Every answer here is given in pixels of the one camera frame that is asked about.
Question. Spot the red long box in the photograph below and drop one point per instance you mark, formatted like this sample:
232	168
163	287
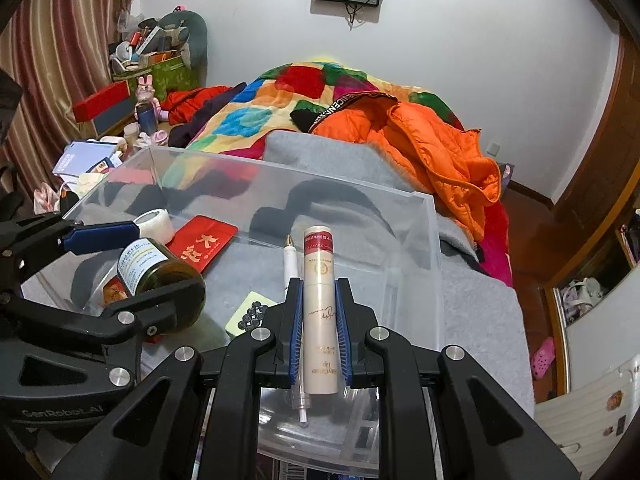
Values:
103	99

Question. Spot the orange down jacket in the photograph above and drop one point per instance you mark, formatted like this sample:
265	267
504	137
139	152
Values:
433	156

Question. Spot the pale green dotted card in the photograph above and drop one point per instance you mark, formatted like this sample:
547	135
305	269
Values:
249	314

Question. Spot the red garment on floor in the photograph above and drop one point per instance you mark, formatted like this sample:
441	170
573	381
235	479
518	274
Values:
180	106

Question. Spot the cream red-capped tube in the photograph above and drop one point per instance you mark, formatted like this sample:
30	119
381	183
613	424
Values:
321	353

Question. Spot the white pen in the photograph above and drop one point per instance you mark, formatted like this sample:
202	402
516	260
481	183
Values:
300	400

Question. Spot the green box of clutter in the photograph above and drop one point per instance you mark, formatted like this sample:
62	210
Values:
162	51

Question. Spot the blue notebook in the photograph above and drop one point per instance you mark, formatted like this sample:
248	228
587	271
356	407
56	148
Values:
82	156

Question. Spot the colourful patchwork quilt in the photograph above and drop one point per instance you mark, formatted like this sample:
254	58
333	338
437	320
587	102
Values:
290	97

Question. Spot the red tea packet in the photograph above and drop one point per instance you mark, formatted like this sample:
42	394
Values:
197	243

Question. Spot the wooden door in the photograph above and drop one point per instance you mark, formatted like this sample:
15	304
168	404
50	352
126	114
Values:
606	183

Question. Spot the white tape roll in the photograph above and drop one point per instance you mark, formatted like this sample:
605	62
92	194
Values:
155	224

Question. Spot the clear plastic storage bin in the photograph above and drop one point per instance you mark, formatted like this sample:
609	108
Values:
385	242

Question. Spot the striped curtain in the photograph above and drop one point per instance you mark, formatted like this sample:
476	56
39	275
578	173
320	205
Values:
57	51

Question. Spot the grey green neck pillow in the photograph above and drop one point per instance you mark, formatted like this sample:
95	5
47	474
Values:
192	35

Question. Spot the green glass spray bottle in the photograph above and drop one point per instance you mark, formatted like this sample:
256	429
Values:
145	264

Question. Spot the dark purple garment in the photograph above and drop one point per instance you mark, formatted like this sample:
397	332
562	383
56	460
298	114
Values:
181	135

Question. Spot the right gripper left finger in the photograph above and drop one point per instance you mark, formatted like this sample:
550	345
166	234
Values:
196	415

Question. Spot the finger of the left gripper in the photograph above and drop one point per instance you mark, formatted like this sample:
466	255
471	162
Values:
163	310
102	237

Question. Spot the pink rabbit figurine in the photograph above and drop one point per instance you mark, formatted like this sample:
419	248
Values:
147	109

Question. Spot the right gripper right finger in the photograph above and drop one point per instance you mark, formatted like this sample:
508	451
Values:
441	414

